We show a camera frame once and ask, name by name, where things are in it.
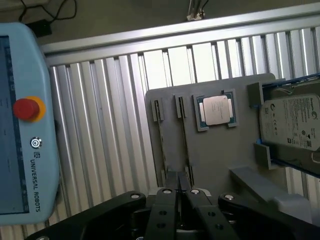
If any black cable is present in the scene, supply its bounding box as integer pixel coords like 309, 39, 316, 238
18, 0, 77, 25

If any silver hard disk drive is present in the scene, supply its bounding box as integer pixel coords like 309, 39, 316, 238
258, 92, 320, 152

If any metal stand foot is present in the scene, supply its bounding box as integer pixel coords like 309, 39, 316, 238
186, 0, 207, 21

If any blue disk bracket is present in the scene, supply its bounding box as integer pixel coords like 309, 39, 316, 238
254, 73, 320, 180

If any RAM stick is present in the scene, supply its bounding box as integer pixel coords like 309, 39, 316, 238
154, 99, 168, 174
178, 96, 195, 187

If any grey parts rack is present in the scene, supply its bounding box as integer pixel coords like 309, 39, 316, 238
145, 72, 288, 204

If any CPU with silver lid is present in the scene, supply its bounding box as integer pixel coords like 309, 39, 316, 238
198, 93, 238, 127

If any light blue teach pendant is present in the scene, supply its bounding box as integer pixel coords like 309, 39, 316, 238
0, 21, 62, 225

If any black power adapter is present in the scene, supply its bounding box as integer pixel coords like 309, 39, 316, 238
25, 20, 54, 39

